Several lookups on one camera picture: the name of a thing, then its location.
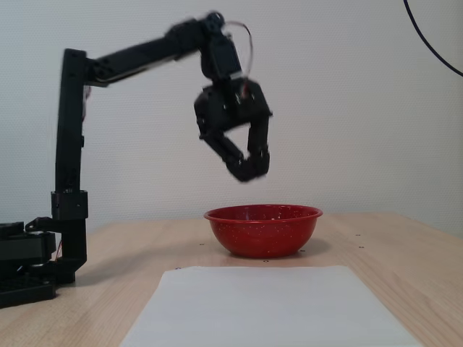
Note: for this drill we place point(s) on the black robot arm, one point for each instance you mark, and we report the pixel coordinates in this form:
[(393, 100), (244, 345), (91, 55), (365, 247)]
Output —
[(68, 144)]

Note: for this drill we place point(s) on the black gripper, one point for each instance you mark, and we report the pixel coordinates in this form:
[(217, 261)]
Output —
[(231, 110)]

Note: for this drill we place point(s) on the red speckled bowl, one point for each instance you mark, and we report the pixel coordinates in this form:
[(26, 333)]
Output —
[(264, 235)]

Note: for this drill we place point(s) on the white paper sheet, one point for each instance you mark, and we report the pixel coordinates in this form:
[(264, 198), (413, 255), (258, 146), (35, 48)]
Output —
[(271, 311)]

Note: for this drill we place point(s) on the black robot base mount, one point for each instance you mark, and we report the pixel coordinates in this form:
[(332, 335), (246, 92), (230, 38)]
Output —
[(21, 289)]

